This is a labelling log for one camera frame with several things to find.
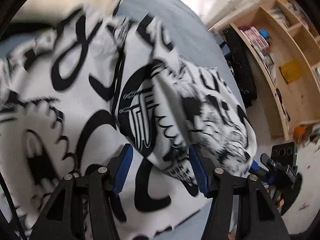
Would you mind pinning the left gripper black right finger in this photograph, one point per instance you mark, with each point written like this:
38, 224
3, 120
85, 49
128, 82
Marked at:
258, 218

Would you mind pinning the black clothes pile by shelf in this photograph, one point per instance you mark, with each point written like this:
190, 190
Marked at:
241, 70

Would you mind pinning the wooden bookshelf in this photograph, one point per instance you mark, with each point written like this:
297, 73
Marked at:
283, 51

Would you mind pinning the black white graffiti hoodie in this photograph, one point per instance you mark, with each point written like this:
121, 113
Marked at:
160, 103

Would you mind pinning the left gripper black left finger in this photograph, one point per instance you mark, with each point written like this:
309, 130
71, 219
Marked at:
62, 216

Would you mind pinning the blue fleece bed blanket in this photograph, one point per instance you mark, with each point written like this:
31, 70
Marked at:
180, 30

